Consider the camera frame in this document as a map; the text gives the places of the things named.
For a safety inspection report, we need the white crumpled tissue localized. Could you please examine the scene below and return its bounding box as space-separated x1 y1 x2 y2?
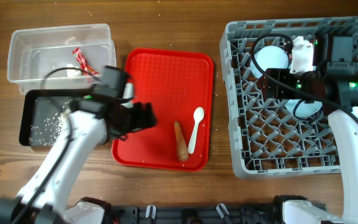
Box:
67 63 82 78

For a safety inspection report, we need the black plastic bin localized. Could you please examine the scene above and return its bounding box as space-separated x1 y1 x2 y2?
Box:
19 89 89 147

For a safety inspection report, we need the left black cable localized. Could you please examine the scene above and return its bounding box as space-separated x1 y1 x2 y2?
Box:
9 67 102 224

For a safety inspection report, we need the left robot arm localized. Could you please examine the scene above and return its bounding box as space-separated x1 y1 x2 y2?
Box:
0 94 157 223

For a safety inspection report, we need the clear plastic bin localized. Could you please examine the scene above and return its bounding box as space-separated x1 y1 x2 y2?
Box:
7 24 116 95

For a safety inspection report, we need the red serving tray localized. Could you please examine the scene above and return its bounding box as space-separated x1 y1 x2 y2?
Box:
111 48 214 172

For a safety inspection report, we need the light blue plate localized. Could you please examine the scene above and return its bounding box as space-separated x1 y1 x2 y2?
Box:
285 100 323 118

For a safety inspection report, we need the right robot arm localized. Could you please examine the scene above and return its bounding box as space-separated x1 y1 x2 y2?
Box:
258 68 358 223

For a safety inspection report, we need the grey dishwasher rack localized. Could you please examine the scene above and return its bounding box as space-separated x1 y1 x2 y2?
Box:
219 16 358 179

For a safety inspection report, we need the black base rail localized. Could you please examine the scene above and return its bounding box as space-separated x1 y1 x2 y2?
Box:
106 203 280 224

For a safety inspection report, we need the blue bowl with food scraps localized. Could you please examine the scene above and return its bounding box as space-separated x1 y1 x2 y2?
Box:
254 45 289 71

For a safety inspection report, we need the white plastic spoon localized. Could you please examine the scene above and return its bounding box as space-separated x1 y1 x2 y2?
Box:
188 107 204 154

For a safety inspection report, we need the red snack wrapper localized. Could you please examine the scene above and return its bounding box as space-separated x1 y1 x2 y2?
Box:
72 47 99 75

